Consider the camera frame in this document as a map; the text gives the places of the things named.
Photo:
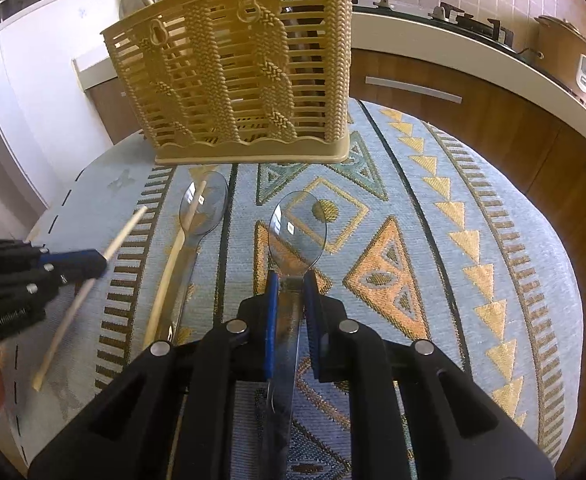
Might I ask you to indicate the white kitchen countertop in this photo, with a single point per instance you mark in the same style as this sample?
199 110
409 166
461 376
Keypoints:
448 42

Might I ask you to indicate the clear grey plastic spoon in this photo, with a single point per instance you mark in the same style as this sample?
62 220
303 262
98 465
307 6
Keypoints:
204 205

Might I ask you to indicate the yellow plastic utensil basket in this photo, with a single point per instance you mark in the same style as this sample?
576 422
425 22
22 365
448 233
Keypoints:
233 70

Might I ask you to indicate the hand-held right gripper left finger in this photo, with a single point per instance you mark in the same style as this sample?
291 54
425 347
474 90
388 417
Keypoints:
271 320

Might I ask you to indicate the large clear plastic spoon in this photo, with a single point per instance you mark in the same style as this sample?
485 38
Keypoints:
298 230

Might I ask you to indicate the beige rice cooker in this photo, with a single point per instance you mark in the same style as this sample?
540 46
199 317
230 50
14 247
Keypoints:
570 60

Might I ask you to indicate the patterned blue tablecloth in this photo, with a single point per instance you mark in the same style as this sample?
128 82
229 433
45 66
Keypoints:
423 260

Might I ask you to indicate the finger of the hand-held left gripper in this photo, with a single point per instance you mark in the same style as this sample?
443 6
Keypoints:
73 258
78 274

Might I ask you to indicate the black gas stove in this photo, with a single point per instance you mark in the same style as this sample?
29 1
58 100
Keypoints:
463 22

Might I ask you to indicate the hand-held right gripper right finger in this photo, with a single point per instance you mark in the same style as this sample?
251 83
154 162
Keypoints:
310 320

